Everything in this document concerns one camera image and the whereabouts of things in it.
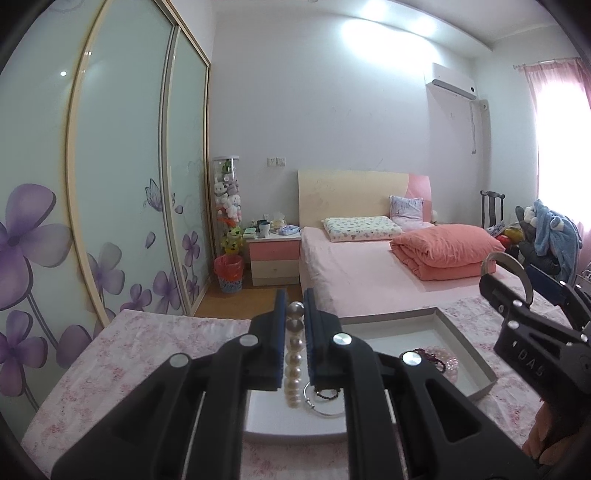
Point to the pink white nightstand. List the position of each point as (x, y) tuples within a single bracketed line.
[(274, 260)]

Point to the white floral pillow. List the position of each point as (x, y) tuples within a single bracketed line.
[(361, 229)]

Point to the blue plush garment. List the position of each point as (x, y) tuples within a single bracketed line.
[(557, 234)]

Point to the pink curtain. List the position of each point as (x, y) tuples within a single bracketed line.
[(560, 93)]

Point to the plush toy display tube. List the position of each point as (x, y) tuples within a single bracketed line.
[(227, 200)]

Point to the pink floral tablecloth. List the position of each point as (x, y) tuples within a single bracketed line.
[(135, 344)]

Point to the right hand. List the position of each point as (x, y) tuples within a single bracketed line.
[(536, 445)]

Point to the red waste bin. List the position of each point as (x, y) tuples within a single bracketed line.
[(228, 269)]

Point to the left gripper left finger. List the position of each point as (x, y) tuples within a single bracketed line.
[(265, 363)]

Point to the white wall socket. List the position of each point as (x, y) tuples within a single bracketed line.
[(276, 161)]

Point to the folded coral duvet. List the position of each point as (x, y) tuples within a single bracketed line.
[(445, 252)]

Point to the dark wooden chair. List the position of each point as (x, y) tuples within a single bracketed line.
[(492, 208)]

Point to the thin silver bangle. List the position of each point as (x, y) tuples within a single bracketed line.
[(328, 405)]

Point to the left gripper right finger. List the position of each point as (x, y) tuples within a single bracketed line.
[(325, 369)]

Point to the white air conditioner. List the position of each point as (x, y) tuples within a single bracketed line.
[(452, 81)]

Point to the grey cardboard tray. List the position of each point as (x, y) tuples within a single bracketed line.
[(280, 417)]

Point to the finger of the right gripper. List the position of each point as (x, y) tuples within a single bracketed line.
[(506, 301), (572, 300)]

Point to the small lilac pillow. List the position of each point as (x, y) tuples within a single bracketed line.
[(409, 208)]

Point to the floral sliding wardrobe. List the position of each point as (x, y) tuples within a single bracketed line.
[(103, 180)]

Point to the pink bed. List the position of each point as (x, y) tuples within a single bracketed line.
[(352, 279)]

